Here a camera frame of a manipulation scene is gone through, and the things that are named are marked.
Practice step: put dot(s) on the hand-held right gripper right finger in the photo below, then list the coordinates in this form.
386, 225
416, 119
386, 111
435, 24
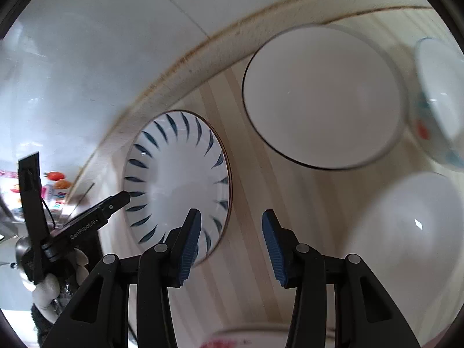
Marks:
273, 248

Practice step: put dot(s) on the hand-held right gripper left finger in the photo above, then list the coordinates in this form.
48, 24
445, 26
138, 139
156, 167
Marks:
190, 241

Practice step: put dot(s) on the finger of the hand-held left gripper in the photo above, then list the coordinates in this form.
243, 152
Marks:
118, 202

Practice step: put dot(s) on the bowl with blue leaf pattern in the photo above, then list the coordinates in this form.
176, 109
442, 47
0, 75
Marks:
174, 174

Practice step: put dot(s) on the red flower print plate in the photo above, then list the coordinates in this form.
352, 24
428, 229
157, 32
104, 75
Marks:
246, 338

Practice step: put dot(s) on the plain white bowl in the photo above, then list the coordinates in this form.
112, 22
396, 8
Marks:
398, 253

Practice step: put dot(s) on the white bowl with dark rim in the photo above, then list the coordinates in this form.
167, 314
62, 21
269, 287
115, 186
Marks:
322, 98

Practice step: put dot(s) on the white bowl with coloured print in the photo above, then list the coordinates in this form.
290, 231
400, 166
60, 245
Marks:
440, 94

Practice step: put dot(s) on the person's left hand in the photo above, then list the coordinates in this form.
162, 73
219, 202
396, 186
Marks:
45, 292

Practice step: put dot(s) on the fruit printed carton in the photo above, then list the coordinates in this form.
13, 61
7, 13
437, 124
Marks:
54, 181

